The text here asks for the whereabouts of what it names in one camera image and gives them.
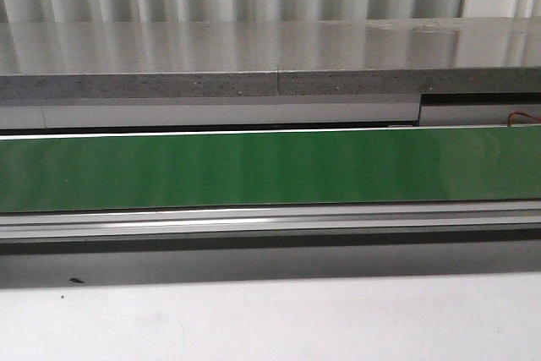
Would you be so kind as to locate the white cabinet panel under counter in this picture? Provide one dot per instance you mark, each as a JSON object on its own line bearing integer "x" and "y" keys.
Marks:
{"x": 318, "y": 111}

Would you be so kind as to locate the green conveyor belt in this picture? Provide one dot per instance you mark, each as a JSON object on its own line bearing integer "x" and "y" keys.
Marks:
{"x": 88, "y": 172}

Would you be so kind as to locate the grey stone counter slab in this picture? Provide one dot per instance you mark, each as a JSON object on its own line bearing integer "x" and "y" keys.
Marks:
{"x": 97, "y": 61}

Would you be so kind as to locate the aluminium conveyor frame rail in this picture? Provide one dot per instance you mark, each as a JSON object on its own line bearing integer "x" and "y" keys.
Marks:
{"x": 268, "y": 227}

